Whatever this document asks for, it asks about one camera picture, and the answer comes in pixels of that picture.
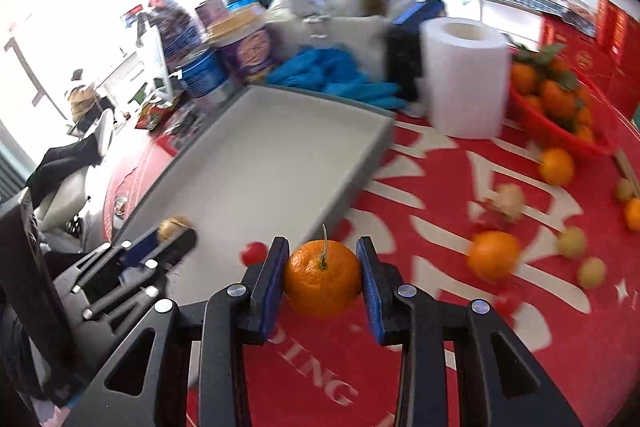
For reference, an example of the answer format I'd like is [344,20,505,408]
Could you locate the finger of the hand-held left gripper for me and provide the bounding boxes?
[80,229,198,323]
[52,227,163,295]

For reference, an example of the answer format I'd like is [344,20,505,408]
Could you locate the black box device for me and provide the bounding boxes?
[385,0,446,102]

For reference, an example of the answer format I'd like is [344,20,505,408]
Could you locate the white plastic bag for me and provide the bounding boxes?
[270,0,396,72]

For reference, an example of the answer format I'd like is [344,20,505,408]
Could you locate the red cherry tomato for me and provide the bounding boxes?
[239,241,268,267]

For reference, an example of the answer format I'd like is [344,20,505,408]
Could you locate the wooden back scratcher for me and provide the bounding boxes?
[616,149,640,200]

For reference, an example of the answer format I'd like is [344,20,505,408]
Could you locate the small brown round fruit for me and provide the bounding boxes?
[157,215,193,243]

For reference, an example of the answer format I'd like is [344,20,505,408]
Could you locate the blue gloves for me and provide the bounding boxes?
[265,47,401,108]

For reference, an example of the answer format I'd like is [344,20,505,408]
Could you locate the stack of red gift boxes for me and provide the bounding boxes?
[540,0,640,118]

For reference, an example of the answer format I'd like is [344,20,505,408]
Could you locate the grey tray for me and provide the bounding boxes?
[102,84,396,258]

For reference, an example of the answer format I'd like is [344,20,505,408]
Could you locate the orange with stem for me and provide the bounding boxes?
[282,224,363,319]

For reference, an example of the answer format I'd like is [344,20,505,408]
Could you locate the tan round fruit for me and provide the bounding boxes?
[492,183,526,223]

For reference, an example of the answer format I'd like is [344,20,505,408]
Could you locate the red plastic basket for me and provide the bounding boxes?
[507,52,618,158]

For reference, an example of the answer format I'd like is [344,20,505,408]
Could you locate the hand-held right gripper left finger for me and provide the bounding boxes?
[62,236,292,427]

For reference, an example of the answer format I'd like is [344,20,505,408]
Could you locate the blue labelled tub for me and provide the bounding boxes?
[177,49,233,112]

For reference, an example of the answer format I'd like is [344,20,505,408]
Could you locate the white toilet paper roll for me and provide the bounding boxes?
[420,18,511,140]

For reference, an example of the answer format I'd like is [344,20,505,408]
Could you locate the purple tub with yellow lid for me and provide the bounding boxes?
[207,4,276,85]

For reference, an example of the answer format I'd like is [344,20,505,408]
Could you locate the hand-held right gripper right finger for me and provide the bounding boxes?
[356,236,583,427]

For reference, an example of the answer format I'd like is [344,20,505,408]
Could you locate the pink labelled tub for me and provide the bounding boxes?
[195,0,228,30]

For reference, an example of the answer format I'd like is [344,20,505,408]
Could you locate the heap of leafy oranges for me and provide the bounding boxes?
[510,44,596,142]

